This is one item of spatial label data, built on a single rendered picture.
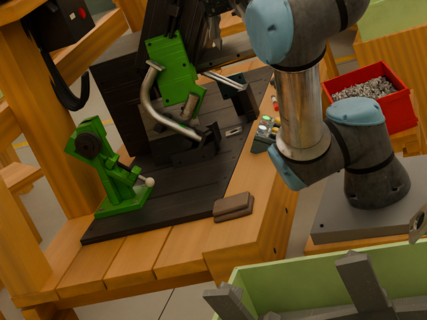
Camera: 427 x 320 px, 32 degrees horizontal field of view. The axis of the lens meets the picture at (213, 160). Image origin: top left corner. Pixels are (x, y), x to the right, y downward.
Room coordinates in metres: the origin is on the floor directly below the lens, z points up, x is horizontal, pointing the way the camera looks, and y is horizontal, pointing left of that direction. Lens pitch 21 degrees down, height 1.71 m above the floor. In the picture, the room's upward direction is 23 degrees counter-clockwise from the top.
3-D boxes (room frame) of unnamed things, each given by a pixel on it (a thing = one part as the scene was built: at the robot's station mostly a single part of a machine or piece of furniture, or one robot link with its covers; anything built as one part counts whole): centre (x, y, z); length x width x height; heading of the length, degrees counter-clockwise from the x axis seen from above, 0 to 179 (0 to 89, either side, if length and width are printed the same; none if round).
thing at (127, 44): (2.47, 0.12, 1.07); 0.30 x 0.18 x 0.34; 158
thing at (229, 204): (1.68, 0.00, 0.91); 0.10 x 0.08 x 0.03; 73
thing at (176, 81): (2.23, 0.00, 1.17); 0.13 x 0.12 x 0.20; 158
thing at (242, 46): (2.36, -0.09, 1.11); 0.39 x 0.16 x 0.03; 68
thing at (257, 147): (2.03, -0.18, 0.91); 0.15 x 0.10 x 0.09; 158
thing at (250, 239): (2.22, -0.23, 0.82); 1.50 x 0.14 x 0.15; 158
